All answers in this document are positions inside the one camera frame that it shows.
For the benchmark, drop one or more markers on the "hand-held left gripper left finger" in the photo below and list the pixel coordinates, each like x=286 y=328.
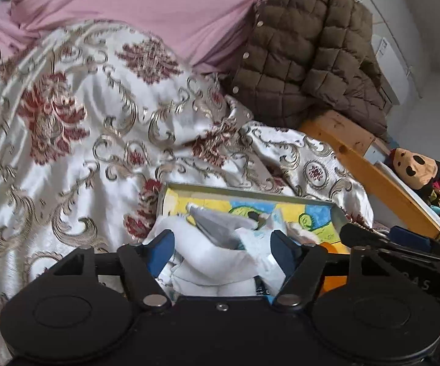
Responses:
x=162 y=246

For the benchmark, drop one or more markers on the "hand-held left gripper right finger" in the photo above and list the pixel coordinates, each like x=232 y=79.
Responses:
x=281 y=247

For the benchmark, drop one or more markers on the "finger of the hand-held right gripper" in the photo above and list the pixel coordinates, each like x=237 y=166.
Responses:
x=410 y=238
x=361 y=236

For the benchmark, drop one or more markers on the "white cloth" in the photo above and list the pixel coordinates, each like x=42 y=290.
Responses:
x=204 y=263

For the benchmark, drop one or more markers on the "grey tray with colourful drawing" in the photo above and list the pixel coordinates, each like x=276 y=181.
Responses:
x=208 y=202

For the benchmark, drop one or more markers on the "black sachet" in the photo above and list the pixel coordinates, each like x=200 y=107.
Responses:
x=258 y=219

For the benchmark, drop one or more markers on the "yellow black plush toy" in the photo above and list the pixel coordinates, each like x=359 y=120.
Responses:
x=439 y=194

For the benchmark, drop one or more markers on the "orange plastic object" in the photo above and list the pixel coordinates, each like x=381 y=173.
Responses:
x=334 y=282

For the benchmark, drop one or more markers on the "tan and black plush toy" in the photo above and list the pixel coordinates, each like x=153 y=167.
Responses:
x=414 y=167

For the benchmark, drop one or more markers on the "floral satin blanket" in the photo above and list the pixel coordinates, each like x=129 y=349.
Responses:
x=71 y=160

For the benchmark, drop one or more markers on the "white air conditioner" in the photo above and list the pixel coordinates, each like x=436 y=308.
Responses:
x=391 y=68

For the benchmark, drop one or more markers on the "brown quilted jacket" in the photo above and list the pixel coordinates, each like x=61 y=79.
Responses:
x=300 y=64

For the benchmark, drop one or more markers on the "pink bed sheet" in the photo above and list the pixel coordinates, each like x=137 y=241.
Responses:
x=166 y=7

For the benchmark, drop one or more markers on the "wooden bed frame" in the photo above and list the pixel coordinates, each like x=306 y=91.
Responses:
x=357 y=152

